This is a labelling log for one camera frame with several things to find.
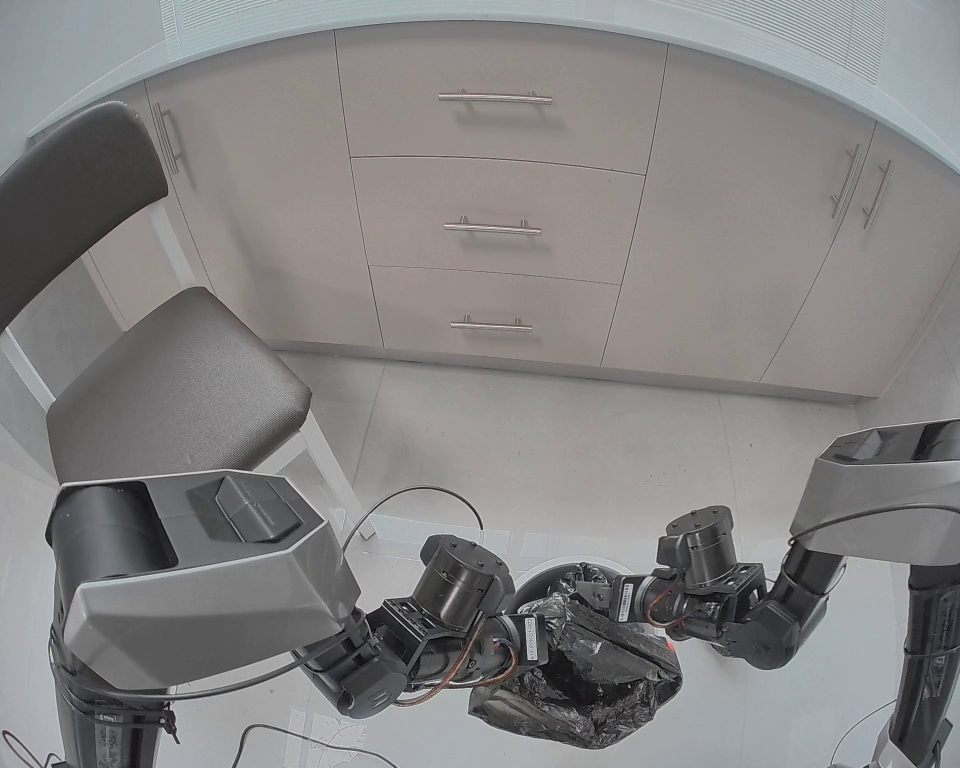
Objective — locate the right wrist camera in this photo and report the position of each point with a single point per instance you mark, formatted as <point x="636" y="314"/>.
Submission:
<point x="675" y="553"/>

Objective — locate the black plastic bag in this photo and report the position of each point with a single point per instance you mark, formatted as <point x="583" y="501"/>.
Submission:
<point x="600" y="660"/>

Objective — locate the grey padded white-legged chair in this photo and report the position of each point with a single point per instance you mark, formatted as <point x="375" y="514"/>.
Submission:
<point x="172" y="375"/>

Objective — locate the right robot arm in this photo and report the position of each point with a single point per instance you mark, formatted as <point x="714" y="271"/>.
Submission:
<point x="862" y="487"/>

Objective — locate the beige cabinet with drawers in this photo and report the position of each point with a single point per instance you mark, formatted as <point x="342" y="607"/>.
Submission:
<point x="712" y="225"/>

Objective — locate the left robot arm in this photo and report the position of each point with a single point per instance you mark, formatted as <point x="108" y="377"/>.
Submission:
<point x="202" y="585"/>

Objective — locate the white trash bin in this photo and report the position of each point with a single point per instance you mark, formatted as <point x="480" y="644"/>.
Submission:
<point x="529" y="581"/>

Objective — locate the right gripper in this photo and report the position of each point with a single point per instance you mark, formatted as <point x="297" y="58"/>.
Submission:
<point x="645" y="598"/>

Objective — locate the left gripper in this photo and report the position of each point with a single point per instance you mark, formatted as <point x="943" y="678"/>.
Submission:
<point x="495" y="649"/>

